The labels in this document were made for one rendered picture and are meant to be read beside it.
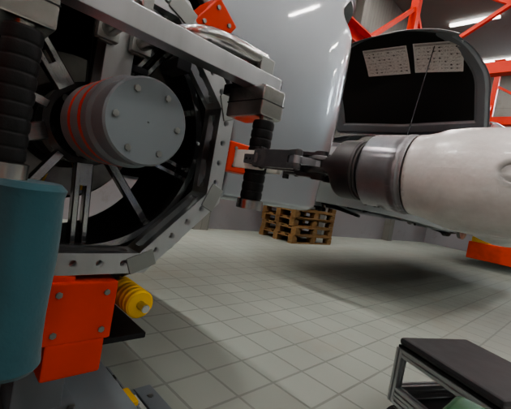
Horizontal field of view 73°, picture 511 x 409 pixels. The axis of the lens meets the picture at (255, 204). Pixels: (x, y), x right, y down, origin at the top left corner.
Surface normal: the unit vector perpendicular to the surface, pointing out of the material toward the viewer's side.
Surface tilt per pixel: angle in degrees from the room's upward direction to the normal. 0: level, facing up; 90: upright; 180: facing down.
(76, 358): 90
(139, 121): 90
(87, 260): 90
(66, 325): 90
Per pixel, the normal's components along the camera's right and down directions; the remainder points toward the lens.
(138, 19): 0.68, 0.14
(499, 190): -0.65, 0.15
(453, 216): -0.58, 0.73
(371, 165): -0.71, -0.10
